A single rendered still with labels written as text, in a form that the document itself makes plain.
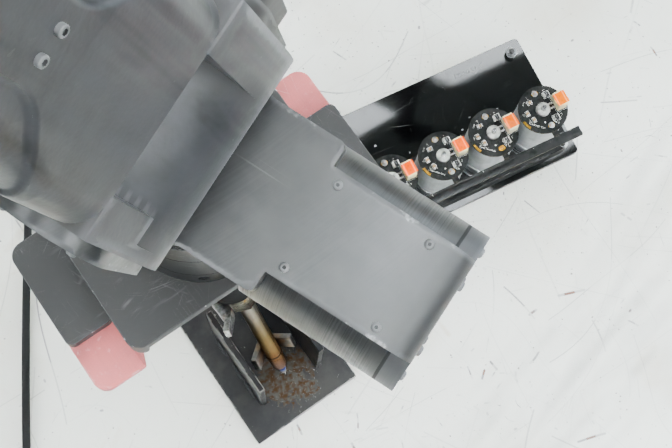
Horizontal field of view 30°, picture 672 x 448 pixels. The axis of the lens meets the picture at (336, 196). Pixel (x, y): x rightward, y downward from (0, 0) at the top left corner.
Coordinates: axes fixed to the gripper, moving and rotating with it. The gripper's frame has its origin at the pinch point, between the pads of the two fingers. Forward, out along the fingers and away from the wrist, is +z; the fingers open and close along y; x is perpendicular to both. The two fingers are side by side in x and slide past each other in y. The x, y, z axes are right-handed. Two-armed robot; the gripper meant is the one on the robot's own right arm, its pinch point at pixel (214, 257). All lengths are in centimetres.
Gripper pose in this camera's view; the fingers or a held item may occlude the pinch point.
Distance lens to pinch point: 57.1
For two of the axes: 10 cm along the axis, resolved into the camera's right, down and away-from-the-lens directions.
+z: -0.4, 2.5, 9.7
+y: 8.2, -5.5, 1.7
